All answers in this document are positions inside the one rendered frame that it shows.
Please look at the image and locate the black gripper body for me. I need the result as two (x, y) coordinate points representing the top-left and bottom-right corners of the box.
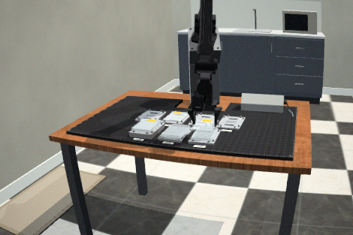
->
(188, 100), (222, 112)

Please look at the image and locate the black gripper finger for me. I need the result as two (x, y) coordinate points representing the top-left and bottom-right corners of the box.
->
(214, 109), (222, 127)
(187, 108), (196, 125)

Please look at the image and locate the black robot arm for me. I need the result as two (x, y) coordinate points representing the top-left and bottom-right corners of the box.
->
(191, 0), (218, 112)

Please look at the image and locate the white control panel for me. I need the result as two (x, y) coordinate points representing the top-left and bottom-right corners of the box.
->
(241, 93), (294, 118)

